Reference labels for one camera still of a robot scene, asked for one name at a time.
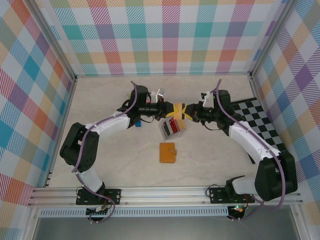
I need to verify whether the red credit card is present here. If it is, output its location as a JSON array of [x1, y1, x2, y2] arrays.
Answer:
[[166, 119, 180, 134]]

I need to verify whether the grey credit card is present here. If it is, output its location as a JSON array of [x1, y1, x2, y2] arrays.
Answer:
[[161, 121, 171, 137]]

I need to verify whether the orange leather card holder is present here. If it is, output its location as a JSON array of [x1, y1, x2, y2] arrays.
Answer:
[[159, 142, 178, 164]]

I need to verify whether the black and grey chessboard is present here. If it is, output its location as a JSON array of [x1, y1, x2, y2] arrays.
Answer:
[[229, 98, 289, 154]]

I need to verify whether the small electronics board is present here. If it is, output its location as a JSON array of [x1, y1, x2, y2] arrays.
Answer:
[[229, 204, 247, 215], [86, 206, 111, 216]]

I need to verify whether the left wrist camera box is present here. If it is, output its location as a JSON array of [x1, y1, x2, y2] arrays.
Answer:
[[150, 88, 167, 104]]

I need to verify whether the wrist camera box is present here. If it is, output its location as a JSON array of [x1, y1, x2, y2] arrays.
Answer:
[[150, 88, 167, 104], [200, 91, 216, 107]]

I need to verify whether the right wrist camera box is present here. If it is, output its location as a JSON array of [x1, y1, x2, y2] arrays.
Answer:
[[200, 91, 216, 107]]

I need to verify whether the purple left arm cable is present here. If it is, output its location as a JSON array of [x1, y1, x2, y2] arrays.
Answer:
[[71, 80, 142, 225]]

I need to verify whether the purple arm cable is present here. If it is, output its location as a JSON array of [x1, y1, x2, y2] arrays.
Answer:
[[213, 79, 287, 222], [71, 80, 142, 225]]

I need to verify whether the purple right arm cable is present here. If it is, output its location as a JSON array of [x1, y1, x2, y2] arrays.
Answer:
[[213, 79, 287, 222]]

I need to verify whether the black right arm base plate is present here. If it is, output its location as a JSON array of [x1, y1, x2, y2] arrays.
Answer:
[[208, 187, 256, 205]]

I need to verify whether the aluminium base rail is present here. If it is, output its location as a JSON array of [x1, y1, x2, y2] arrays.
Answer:
[[27, 186, 305, 207]]

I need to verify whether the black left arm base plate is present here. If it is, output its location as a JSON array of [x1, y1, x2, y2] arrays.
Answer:
[[76, 187, 123, 206]]

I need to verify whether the aluminium frame post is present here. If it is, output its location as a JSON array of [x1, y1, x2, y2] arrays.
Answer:
[[24, 0, 78, 82], [248, 0, 300, 79]]

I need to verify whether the slotted grey cable duct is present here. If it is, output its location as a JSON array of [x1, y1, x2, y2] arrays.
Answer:
[[38, 208, 230, 218]]

